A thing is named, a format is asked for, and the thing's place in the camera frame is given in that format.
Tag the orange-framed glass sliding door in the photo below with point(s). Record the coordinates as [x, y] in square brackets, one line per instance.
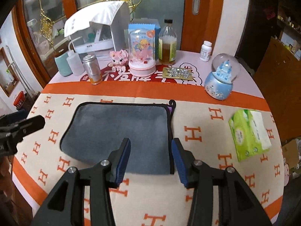
[39, 25]

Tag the brown wooden cabinet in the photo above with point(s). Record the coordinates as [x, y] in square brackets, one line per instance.
[278, 78]

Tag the teal cylindrical speaker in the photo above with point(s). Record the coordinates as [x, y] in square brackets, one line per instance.
[62, 65]

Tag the white countertop appliance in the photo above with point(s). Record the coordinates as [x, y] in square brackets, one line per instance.
[101, 37]

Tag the cardboard box on floor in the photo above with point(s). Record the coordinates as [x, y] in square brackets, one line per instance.
[291, 153]

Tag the white pill bottle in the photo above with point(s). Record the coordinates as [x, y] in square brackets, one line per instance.
[205, 52]

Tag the silver orange can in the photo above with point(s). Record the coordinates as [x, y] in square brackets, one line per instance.
[92, 68]

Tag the pink block pig figure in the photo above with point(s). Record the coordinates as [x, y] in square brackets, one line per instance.
[119, 58]

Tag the white plastic squeeze bottle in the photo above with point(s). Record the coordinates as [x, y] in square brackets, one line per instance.
[74, 61]

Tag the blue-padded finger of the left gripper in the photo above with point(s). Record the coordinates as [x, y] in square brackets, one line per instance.
[13, 117]

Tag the red bucket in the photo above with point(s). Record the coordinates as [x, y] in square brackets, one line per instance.
[19, 99]

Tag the white cloth on appliance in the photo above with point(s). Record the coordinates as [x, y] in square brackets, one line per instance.
[98, 13]

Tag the blue snack box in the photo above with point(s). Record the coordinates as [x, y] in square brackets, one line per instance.
[143, 34]

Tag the amber liquid glass bottle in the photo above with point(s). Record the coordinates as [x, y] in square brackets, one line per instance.
[167, 43]

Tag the blister pill pack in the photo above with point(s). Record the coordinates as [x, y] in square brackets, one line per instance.
[177, 73]

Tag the blue castle snow globe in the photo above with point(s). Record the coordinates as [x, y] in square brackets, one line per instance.
[219, 82]

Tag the green tissue pack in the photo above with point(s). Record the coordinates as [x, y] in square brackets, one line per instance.
[249, 134]

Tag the purple and grey towel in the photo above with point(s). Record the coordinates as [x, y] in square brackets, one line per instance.
[96, 129]

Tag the pink dome music box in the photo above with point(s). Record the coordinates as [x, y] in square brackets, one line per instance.
[142, 62]

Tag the orange H-pattern table blanket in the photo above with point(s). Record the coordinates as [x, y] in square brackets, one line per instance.
[199, 121]

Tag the pink white tablecloth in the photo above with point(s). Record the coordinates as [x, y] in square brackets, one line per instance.
[244, 88]

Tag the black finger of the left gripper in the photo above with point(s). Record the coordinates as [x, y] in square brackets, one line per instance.
[24, 127]

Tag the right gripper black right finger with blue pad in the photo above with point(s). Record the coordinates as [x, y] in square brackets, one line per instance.
[237, 203]

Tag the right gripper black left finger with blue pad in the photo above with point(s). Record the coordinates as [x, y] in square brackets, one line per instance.
[65, 203]

